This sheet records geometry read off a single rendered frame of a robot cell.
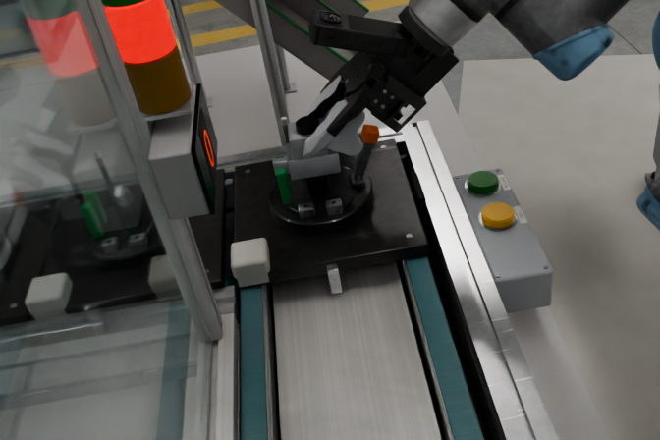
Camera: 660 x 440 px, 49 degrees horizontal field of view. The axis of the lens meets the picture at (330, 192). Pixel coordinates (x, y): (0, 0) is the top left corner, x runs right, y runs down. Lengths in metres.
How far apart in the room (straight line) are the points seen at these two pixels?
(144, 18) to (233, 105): 0.86
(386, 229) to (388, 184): 0.09
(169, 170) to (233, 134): 0.74
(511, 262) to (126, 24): 0.51
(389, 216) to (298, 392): 0.26
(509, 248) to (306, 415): 0.31
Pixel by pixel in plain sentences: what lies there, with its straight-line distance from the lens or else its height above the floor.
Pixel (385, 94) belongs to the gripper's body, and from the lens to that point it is 0.88.
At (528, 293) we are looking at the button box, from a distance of 0.89.
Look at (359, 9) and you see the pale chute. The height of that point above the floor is 1.02.
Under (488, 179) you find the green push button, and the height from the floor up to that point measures 0.97.
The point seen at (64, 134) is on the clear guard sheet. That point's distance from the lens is 0.50.
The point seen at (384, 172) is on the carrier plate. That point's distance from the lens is 1.02.
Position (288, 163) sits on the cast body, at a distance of 0.92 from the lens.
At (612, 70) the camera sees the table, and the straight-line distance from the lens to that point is 1.46.
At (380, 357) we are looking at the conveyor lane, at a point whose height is 0.92.
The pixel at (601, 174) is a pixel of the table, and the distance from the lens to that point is 1.19.
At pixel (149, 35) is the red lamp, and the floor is 1.33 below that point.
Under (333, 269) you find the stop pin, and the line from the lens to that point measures 0.88.
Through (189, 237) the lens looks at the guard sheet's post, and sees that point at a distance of 0.76.
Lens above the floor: 1.57
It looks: 37 degrees down
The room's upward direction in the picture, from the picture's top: 10 degrees counter-clockwise
